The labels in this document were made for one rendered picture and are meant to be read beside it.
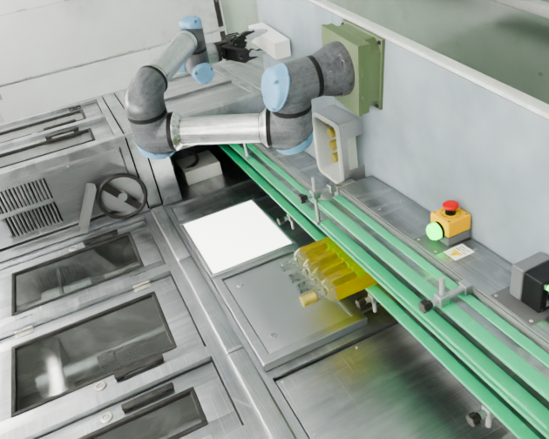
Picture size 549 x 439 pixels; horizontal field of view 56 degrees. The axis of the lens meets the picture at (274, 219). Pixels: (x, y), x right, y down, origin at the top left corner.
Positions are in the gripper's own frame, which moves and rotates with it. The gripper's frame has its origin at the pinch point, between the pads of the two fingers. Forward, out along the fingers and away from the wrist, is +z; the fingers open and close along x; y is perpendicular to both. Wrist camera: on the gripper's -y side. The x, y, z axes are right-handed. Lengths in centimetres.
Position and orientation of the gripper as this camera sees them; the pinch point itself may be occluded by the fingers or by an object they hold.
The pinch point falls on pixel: (266, 41)
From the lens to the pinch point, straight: 208.6
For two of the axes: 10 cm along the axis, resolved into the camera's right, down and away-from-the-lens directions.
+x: 1.0, 7.7, 6.3
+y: -4.2, -5.4, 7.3
